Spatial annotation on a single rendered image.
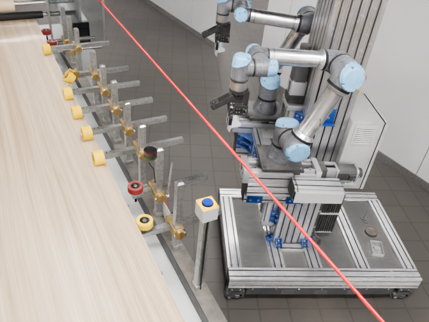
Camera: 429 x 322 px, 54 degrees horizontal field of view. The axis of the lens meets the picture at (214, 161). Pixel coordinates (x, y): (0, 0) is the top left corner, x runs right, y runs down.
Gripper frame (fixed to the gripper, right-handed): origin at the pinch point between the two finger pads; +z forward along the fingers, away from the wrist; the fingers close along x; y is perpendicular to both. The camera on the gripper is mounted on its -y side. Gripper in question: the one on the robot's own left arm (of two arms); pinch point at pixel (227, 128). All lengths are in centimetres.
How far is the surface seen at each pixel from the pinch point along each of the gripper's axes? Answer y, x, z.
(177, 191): -21.9, -18.3, 23.4
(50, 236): -77, -29, 42
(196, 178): -11, 19, 46
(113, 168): -61, 56, 70
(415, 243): 168, 52, 131
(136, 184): -42, 7, 41
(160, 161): -30.1, 5.1, 24.3
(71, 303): -61, -63, 42
